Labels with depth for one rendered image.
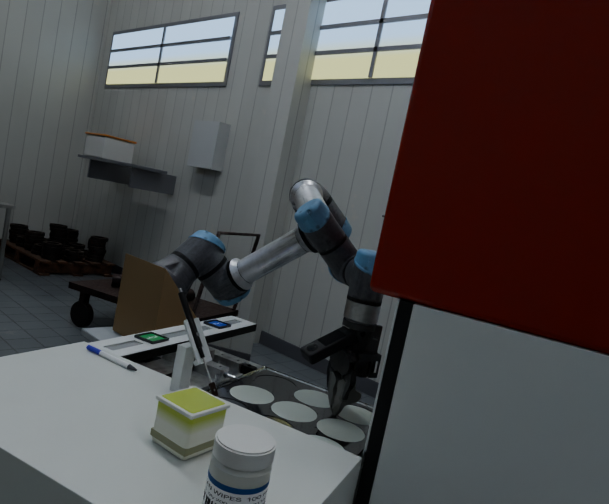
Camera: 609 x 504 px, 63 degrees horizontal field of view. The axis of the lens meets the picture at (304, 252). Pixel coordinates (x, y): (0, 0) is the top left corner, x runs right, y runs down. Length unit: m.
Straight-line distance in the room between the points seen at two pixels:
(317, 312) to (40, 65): 5.24
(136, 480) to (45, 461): 0.11
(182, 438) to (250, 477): 0.17
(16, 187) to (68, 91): 1.51
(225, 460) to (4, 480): 0.30
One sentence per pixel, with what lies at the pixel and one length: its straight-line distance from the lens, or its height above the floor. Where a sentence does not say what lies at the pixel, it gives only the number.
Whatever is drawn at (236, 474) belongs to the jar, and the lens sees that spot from 0.59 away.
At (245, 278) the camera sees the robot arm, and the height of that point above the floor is 1.07.
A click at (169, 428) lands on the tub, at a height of 1.00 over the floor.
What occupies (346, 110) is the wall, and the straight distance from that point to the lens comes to 4.43.
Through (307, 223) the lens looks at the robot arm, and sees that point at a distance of 1.08.
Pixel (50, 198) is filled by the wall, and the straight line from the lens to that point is 7.97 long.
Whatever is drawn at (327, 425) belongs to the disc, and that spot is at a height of 0.90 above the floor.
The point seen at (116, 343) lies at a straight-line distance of 1.17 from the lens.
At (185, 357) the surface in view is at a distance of 0.91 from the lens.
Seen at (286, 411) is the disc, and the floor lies 0.90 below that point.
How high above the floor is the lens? 1.33
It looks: 5 degrees down
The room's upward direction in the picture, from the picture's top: 11 degrees clockwise
